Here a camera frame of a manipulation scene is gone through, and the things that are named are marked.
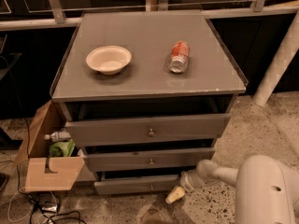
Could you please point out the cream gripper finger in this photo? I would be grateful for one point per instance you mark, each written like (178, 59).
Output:
(177, 193)

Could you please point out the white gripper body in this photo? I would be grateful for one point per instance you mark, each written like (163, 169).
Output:
(187, 181)

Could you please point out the grey bottom drawer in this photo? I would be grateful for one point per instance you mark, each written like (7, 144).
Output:
(137, 181)

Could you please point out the grey drawer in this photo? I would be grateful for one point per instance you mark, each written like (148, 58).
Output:
(105, 132)
(137, 181)
(147, 159)

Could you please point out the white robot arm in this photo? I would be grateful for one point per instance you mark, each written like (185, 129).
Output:
(266, 190)

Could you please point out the grey middle drawer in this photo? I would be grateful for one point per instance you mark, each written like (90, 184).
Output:
(147, 159)

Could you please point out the grey top drawer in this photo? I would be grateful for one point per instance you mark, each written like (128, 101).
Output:
(105, 132)

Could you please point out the grey drawer cabinet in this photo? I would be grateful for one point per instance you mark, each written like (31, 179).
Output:
(146, 87)

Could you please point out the green plastic bag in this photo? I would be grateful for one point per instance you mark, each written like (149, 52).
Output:
(62, 149)

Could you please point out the red soda can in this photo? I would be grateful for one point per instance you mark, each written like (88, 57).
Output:
(179, 57)

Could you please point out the clear plastic bottle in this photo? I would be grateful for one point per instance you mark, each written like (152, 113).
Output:
(58, 136)

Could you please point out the brown cardboard box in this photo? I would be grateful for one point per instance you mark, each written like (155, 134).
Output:
(45, 173)

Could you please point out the white paper bowl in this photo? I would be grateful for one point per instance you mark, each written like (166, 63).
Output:
(108, 60)

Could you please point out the white slanted pole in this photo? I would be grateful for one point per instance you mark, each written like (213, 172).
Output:
(282, 59)

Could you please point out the metal window rail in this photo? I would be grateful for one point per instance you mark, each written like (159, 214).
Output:
(42, 14)

